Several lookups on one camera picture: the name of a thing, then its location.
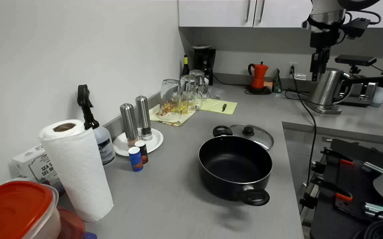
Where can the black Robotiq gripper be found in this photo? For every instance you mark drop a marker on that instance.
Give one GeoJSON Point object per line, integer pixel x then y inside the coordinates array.
{"type": "Point", "coordinates": [321, 40]}

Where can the glass lid with black knob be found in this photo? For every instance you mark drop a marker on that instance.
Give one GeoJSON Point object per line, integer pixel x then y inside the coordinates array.
{"type": "Point", "coordinates": [256, 134]}

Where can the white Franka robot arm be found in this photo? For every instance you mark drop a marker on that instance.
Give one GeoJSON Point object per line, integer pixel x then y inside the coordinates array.
{"type": "Point", "coordinates": [325, 6]}

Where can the red moka pot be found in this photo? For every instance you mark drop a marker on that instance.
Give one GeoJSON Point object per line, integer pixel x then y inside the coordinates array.
{"type": "Point", "coordinates": [258, 75]}

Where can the black cooking pot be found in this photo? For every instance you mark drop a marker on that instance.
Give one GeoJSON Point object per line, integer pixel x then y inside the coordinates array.
{"type": "Point", "coordinates": [236, 166]}

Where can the plastic container with red lid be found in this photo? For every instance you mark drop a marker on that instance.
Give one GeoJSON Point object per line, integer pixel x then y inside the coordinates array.
{"type": "Point", "coordinates": [14, 210]}

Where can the stainless steel kettle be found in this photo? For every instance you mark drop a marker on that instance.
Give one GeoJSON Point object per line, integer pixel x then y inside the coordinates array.
{"type": "Point", "coordinates": [326, 88]}

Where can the small green bottle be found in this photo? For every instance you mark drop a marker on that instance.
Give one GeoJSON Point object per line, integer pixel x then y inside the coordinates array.
{"type": "Point", "coordinates": [278, 84]}

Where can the white mug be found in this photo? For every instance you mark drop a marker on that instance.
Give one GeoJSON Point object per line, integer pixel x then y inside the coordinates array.
{"type": "Point", "coordinates": [379, 95]}

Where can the black clamp with orange trigger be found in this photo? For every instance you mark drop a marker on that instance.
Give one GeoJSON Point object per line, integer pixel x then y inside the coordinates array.
{"type": "Point", "coordinates": [329, 190]}
{"type": "Point", "coordinates": [336, 160]}

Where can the black pen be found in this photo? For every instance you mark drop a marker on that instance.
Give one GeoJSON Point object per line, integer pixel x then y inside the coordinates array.
{"type": "Point", "coordinates": [224, 107]}

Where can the yellow notepad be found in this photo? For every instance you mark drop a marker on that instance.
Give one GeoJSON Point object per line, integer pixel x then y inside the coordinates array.
{"type": "Point", "coordinates": [213, 107]}

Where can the black coffee maker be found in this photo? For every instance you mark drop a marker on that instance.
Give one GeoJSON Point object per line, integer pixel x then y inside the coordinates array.
{"type": "Point", "coordinates": [204, 61]}

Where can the clear glass beer mug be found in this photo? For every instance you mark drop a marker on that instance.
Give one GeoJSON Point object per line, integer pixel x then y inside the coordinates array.
{"type": "Point", "coordinates": [201, 81]}
{"type": "Point", "coordinates": [188, 87]}
{"type": "Point", "coordinates": [171, 91]}

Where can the black perforated board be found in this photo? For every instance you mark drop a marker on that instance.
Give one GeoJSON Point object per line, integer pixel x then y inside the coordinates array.
{"type": "Point", "coordinates": [356, 181]}

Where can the dark wine bottle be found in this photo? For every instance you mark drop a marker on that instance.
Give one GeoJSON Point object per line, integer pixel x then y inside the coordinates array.
{"type": "Point", "coordinates": [185, 67]}

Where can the yellow patterned dish cloth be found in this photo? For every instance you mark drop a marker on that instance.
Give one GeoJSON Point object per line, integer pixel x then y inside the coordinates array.
{"type": "Point", "coordinates": [172, 114]}

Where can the steel pepper grinder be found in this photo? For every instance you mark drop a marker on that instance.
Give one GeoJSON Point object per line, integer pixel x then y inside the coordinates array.
{"type": "Point", "coordinates": [144, 114]}
{"type": "Point", "coordinates": [129, 124]}

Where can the small white plate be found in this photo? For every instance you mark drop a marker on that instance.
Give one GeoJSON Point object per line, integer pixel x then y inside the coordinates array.
{"type": "Point", "coordinates": [153, 142]}

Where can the small dark spice jar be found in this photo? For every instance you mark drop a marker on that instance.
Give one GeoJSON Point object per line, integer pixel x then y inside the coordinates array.
{"type": "Point", "coordinates": [144, 152]}

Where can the small blue spice jar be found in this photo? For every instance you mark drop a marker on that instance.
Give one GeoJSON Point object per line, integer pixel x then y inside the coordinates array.
{"type": "Point", "coordinates": [136, 160]}

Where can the clear spray bottle black trigger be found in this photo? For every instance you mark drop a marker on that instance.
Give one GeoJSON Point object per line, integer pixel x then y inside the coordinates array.
{"type": "Point", "coordinates": [103, 144]}

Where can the white paper towel roll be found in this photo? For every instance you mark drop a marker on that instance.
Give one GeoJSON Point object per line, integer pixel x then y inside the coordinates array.
{"type": "Point", "coordinates": [79, 173]}

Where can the white cardboard box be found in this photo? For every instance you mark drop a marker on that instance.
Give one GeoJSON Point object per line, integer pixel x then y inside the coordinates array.
{"type": "Point", "coordinates": [32, 166]}

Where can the black stereo camera on stand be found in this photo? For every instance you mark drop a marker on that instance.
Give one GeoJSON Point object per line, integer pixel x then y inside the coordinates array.
{"type": "Point", "coordinates": [356, 60]}

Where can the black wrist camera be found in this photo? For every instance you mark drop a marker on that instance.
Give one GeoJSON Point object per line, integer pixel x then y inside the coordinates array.
{"type": "Point", "coordinates": [356, 27]}

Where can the white wall cabinet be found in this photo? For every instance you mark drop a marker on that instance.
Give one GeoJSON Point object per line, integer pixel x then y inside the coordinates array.
{"type": "Point", "coordinates": [219, 12]}

